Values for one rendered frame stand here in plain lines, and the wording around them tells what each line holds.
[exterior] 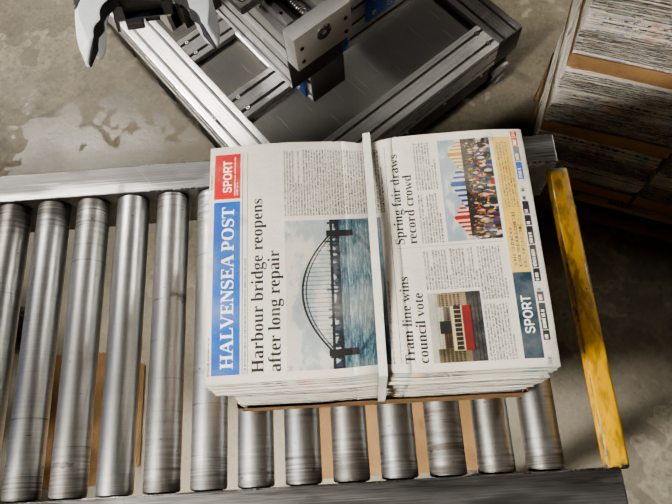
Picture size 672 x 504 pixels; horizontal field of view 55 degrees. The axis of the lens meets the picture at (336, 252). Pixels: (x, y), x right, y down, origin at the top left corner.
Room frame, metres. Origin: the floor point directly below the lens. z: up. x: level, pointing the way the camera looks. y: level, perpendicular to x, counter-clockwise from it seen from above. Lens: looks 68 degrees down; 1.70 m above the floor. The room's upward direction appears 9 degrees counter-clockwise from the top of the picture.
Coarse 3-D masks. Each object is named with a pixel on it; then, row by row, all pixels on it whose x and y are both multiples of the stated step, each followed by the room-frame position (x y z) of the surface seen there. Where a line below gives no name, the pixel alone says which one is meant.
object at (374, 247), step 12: (372, 168) 0.36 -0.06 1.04; (372, 180) 0.34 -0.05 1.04; (372, 192) 0.32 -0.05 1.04; (372, 204) 0.31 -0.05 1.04; (372, 216) 0.29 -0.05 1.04; (372, 228) 0.28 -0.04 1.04; (372, 240) 0.27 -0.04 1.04; (372, 252) 0.25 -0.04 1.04; (372, 264) 0.24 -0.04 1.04; (372, 276) 0.23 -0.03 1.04; (384, 336) 0.16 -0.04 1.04; (384, 348) 0.15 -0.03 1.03; (384, 360) 0.14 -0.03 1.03; (384, 372) 0.12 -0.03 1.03
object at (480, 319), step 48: (432, 144) 0.38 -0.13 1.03; (480, 144) 0.37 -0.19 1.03; (432, 192) 0.32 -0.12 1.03; (480, 192) 0.31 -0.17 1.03; (528, 192) 0.30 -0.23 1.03; (432, 240) 0.26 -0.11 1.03; (480, 240) 0.25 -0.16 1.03; (528, 240) 0.24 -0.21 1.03; (432, 288) 0.21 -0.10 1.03; (480, 288) 0.20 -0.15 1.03; (528, 288) 0.19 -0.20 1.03; (432, 336) 0.15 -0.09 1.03; (480, 336) 0.15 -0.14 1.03; (528, 336) 0.14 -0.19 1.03; (432, 384) 0.12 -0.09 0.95; (480, 384) 0.11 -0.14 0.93; (528, 384) 0.11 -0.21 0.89
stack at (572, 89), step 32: (576, 0) 1.01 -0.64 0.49; (608, 0) 0.75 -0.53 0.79; (640, 0) 0.72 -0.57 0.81; (576, 32) 0.81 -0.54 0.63; (608, 32) 0.73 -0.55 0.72; (640, 32) 0.71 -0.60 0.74; (640, 64) 0.70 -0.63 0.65; (544, 96) 0.89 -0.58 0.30; (576, 96) 0.73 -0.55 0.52; (608, 96) 0.71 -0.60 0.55; (640, 96) 0.68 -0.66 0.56; (608, 128) 0.69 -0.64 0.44; (640, 128) 0.67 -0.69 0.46; (576, 160) 0.71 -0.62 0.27; (608, 160) 0.68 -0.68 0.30; (640, 160) 0.65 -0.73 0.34; (544, 192) 0.72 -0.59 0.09; (576, 192) 0.69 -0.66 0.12; (640, 192) 0.63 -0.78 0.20; (608, 224) 0.63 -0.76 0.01; (640, 224) 0.61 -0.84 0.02
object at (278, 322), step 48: (288, 144) 0.41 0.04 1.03; (336, 144) 0.40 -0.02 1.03; (240, 192) 0.35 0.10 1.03; (288, 192) 0.34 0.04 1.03; (336, 192) 0.34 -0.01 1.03; (240, 240) 0.29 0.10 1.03; (288, 240) 0.29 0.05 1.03; (336, 240) 0.28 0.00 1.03; (240, 288) 0.24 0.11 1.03; (288, 288) 0.23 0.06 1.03; (336, 288) 0.22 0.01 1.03; (240, 336) 0.18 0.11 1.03; (288, 336) 0.18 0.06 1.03; (336, 336) 0.17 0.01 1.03; (240, 384) 0.14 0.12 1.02; (288, 384) 0.13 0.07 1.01; (336, 384) 0.13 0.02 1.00
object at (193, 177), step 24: (528, 144) 0.49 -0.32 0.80; (552, 144) 0.48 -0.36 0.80; (120, 168) 0.55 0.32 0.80; (144, 168) 0.55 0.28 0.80; (168, 168) 0.54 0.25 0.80; (192, 168) 0.53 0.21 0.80; (528, 168) 0.45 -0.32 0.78; (0, 192) 0.54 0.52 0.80; (24, 192) 0.54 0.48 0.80; (48, 192) 0.53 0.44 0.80; (72, 192) 0.52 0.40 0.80; (96, 192) 0.52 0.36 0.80; (120, 192) 0.51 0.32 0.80; (144, 192) 0.51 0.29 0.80; (192, 192) 0.50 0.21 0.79; (72, 216) 0.52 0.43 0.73; (192, 216) 0.50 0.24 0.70
